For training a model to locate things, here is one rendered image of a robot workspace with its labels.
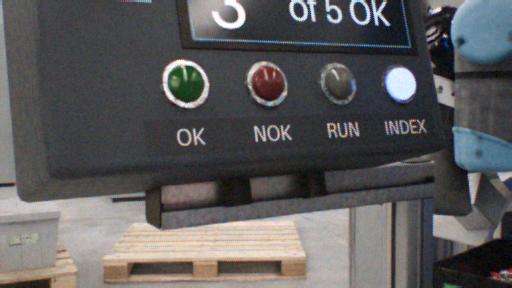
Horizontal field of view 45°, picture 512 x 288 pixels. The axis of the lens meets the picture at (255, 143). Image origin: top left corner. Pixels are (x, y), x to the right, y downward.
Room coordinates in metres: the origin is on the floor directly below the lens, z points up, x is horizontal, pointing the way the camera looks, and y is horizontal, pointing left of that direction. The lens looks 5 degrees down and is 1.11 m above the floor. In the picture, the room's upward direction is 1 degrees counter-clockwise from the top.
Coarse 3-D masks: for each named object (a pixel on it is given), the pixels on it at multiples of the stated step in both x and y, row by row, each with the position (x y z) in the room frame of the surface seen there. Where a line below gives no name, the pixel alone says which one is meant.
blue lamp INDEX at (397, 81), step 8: (384, 72) 0.40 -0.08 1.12; (392, 72) 0.40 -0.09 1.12; (400, 72) 0.39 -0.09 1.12; (408, 72) 0.40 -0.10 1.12; (384, 80) 0.39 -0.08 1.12; (392, 80) 0.39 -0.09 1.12; (400, 80) 0.39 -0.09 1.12; (408, 80) 0.39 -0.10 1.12; (384, 88) 0.39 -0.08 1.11; (392, 88) 0.39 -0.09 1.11; (400, 88) 0.39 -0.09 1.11; (408, 88) 0.39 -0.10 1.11; (392, 96) 0.39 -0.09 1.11; (400, 96) 0.39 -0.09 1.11; (408, 96) 0.40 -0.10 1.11
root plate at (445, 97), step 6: (438, 78) 1.12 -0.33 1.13; (444, 78) 1.12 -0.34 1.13; (438, 84) 1.11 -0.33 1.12; (444, 84) 1.11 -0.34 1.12; (450, 84) 1.11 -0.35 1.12; (444, 90) 1.10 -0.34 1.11; (450, 90) 1.10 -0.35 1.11; (438, 96) 1.09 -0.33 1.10; (444, 96) 1.09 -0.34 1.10; (450, 96) 1.09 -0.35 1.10; (444, 102) 1.09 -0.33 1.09; (450, 102) 1.09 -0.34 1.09
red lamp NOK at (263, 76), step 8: (256, 64) 0.35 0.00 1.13; (264, 64) 0.35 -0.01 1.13; (272, 64) 0.35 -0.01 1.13; (248, 72) 0.35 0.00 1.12; (256, 72) 0.35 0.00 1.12; (264, 72) 0.34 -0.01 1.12; (272, 72) 0.35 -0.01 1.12; (280, 72) 0.35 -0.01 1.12; (248, 80) 0.34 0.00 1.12; (256, 80) 0.34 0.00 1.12; (264, 80) 0.34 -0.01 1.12; (272, 80) 0.34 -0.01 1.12; (280, 80) 0.35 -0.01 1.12; (248, 88) 0.34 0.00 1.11; (256, 88) 0.34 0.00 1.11; (264, 88) 0.34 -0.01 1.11; (272, 88) 0.34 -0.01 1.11; (280, 88) 0.35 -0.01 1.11; (256, 96) 0.34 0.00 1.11; (264, 96) 0.34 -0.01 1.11; (272, 96) 0.34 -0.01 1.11; (280, 96) 0.35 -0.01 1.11; (264, 104) 0.34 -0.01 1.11; (272, 104) 0.35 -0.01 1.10
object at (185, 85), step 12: (180, 60) 0.33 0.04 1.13; (168, 72) 0.32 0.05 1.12; (180, 72) 0.32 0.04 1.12; (192, 72) 0.32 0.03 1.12; (204, 72) 0.33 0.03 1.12; (168, 84) 0.32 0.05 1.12; (180, 84) 0.32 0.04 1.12; (192, 84) 0.32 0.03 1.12; (204, 84) 0.33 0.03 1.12; (168, 96) 0.32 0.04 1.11; (180, 96) 0.32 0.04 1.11; (192, 96) 0.32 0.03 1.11; (204, 96) 0.33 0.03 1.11; (180, 108) 0.32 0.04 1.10; (192, 108) 0.33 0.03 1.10
